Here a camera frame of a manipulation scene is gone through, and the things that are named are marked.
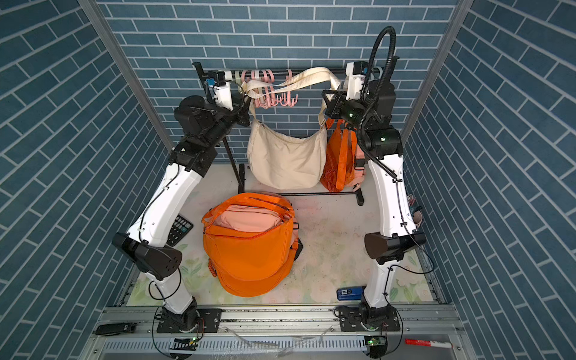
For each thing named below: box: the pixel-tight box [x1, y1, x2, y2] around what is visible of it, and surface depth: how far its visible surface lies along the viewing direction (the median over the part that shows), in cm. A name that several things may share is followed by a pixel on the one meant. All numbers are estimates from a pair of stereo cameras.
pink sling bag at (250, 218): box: [213, 204, 292, 233], surface depth 86 cm
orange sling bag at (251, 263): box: [202, 192, 299, 297], surface depth 78 cm
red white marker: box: [405, 338, 453, 349], surface depth 71 cm
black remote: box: [95, 322, 138, 336], surface depth 72 cm
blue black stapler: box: [336, 285, 367, 301], surface depth 79 cm
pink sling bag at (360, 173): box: [351, 144, 366, 191], surface depth 95 cm
